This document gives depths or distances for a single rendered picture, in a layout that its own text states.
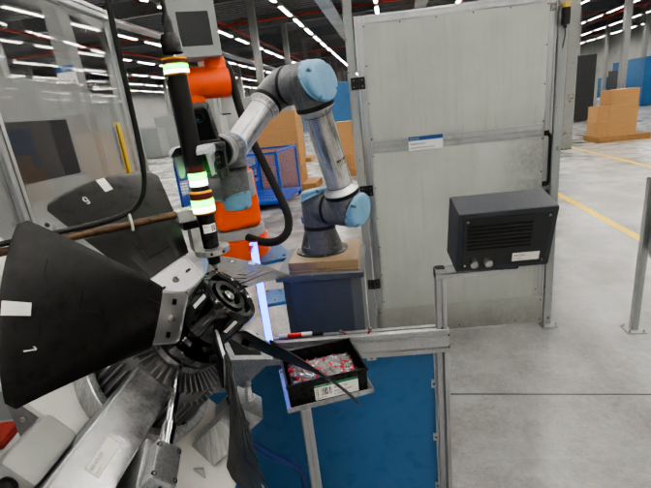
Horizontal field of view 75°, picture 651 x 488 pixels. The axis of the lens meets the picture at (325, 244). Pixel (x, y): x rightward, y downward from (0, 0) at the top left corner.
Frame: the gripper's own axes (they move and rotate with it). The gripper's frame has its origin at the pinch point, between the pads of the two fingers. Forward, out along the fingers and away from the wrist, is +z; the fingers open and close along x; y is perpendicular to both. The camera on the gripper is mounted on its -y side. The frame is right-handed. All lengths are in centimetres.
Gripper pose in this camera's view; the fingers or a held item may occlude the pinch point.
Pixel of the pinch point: (185, 150)
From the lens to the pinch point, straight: 83.0
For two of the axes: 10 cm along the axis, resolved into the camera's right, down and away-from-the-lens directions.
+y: 1.0, 9.5, 2.9
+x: -9.9, 0.9, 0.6
